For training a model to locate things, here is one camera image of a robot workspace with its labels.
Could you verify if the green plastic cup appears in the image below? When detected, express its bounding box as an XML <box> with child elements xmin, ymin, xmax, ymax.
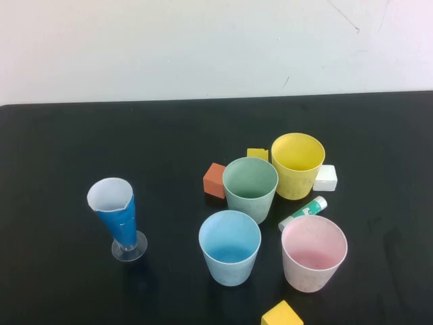
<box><xmin>222</xmin><ymin>156</ymin><xmax>279</xmax><ymax>225</ymax></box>

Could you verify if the yellow plastic cup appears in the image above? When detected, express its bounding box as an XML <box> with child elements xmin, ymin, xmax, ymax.
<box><xmin>271</xmin><ymin>132</ymin><xmax>326</xmax><ymax>200</ymax></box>

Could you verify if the blue plastic cup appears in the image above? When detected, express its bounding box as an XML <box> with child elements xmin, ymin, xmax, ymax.
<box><xmin>198</xmin><ymin>209</ymin><xmax>262</xmax><ymax>288</ymax></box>

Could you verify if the orange foam block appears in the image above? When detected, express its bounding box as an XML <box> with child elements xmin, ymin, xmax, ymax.
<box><xmin>203</xmin><ymin>162</ymin><xmax>227</xmax><ymax>200</ymax></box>

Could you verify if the yellow block with notched edge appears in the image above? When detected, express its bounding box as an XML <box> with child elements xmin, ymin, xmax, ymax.
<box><xmin>246</xmin><ymin>148</ymin><xmax>271</xmax><ymax>163</ymax></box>

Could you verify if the green white glue stick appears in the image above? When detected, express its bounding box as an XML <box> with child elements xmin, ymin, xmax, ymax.
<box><xmin>277</xmin><ymin>195</ymin><xmax>328</xmax><ymax>232</ymax></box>

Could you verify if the white foam block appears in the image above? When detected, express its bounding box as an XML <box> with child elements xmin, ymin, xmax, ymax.
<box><xmin>313</xmin><ymin>165</ymin><xmax>338</xmax><ymax>192</ymax></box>

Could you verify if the blue paper cone liner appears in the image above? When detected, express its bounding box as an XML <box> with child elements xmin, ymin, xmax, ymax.
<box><xmin>87</xmin><ymin>177</ymin><xmax>138</xmax><ymax>246</ymax></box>

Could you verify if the blue paper cone cup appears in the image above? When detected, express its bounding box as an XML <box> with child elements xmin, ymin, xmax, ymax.
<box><xmin>87</xmin><ymin>177</ymin><xmax>149</xmax><ymax>263</ymax></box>

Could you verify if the pink plastic cup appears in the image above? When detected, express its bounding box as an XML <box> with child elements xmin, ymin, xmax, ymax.
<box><xmin>281</xmin><ymin>215</ymin><xmax>348</xmax><ymax>293</ymax></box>

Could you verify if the yellow foam block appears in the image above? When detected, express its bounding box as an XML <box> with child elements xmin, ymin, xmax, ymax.
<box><xmin>260</xmin><ymin>299</ymin><xmax>304</xmax><ymax>325</ymax></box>

